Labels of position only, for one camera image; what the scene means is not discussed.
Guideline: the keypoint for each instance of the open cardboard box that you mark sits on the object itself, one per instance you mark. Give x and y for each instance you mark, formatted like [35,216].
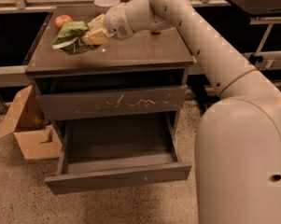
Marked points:
[36,138]

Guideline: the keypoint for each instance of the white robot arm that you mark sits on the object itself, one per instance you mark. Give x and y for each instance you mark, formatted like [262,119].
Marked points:
[238,140]

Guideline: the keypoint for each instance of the white bowl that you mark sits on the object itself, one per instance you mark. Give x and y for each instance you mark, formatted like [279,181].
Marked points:
[106,3]

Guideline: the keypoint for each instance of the black side table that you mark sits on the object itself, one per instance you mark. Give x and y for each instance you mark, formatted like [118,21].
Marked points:
[250,26]

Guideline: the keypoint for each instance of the open grey lower drawer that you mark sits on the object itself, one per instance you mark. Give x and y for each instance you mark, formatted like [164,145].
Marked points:
[115,152]

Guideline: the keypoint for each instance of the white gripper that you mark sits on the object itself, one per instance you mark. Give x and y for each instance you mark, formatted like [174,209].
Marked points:
[116,21]

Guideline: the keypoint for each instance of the green jalapeno chip bag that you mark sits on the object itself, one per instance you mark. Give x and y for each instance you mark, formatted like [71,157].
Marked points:
[69,38]

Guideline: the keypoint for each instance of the red apple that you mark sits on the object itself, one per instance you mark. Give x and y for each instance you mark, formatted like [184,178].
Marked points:
[61,20]

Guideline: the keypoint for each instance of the grey drawer cabinet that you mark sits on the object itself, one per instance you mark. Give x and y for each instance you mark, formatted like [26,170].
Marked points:
[141,61]

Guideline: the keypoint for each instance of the scratched grey upper drawer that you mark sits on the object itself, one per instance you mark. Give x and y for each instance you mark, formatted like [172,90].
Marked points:
[96,104]

